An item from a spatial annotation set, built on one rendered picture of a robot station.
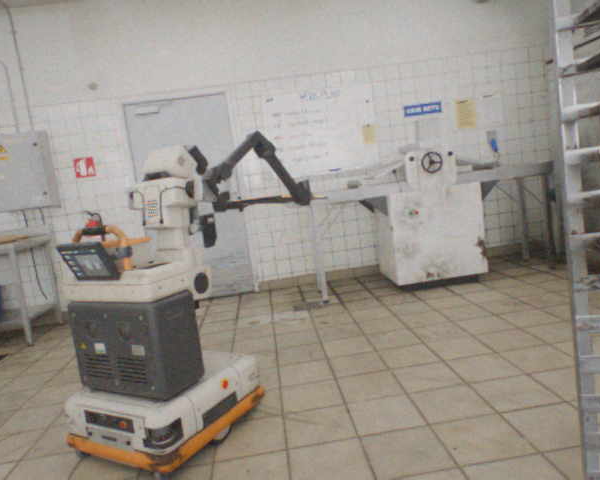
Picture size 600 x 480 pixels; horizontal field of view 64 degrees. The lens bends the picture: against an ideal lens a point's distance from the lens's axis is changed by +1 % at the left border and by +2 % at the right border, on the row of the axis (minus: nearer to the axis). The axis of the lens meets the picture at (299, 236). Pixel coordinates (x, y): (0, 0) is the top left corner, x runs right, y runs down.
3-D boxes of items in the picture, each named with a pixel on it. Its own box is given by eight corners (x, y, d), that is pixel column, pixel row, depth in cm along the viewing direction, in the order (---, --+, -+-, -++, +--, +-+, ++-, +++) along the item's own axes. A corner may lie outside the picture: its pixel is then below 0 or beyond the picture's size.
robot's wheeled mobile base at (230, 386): (168, 482, 179) (157, 418, 176) (65, 452, 212) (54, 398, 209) (269, 399, 236) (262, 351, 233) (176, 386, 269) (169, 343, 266)
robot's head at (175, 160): (169, 166, 217) (181, 141, 224) (137, 172, 227) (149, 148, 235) (188, 185, 227) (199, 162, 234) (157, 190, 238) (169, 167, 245)
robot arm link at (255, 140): (248, 130, 258) (261, 124, 252) (261, 151, 263) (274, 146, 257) (203, 173, 227) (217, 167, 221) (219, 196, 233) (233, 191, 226)
